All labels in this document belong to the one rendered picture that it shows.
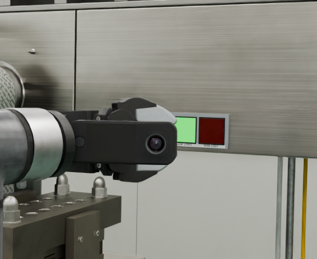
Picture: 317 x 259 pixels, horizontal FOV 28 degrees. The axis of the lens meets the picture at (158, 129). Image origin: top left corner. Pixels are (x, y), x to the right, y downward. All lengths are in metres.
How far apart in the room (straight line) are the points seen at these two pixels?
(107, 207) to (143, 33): 0.38
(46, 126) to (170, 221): 3.31
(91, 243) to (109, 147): 0.64
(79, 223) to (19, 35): 0.50
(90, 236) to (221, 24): 0.50
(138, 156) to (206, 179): 3.14
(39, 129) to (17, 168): 0.04
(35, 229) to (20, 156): 0.55
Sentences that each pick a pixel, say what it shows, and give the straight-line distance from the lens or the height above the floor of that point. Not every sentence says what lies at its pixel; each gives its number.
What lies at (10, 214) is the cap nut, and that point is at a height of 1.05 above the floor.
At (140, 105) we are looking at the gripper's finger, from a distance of 0.76.
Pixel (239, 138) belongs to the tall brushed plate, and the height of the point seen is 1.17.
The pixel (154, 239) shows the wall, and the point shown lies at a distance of 3.99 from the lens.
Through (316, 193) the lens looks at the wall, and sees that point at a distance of 3.66.
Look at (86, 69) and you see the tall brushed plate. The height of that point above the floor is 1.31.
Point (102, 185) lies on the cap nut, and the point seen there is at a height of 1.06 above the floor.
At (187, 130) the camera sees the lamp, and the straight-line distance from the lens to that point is 1.32.
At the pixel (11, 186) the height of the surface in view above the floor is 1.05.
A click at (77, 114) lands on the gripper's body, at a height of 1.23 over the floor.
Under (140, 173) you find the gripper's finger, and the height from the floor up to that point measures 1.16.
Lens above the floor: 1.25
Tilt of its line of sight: 3 degrees down
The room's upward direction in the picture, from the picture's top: 1 degrees clockwise
